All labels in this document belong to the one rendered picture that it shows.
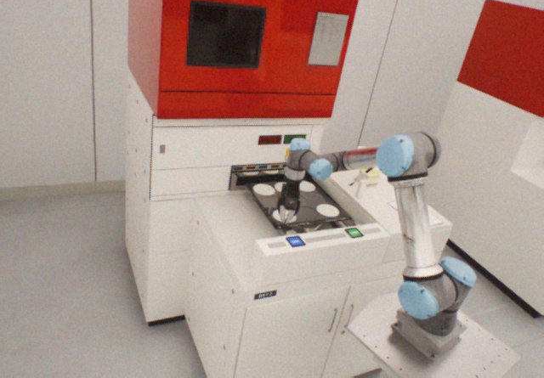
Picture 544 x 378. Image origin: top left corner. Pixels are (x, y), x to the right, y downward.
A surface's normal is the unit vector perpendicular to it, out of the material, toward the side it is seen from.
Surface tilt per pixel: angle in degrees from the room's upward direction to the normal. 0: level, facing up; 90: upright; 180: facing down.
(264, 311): 90
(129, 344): 0
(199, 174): 90
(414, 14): 90
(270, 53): 90
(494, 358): 0
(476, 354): 0
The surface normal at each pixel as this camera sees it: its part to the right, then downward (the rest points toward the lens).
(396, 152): -0.81, 0.01
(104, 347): 0.16, -0.87
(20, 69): 0.41, 0.49
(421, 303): -0.77, 0.28
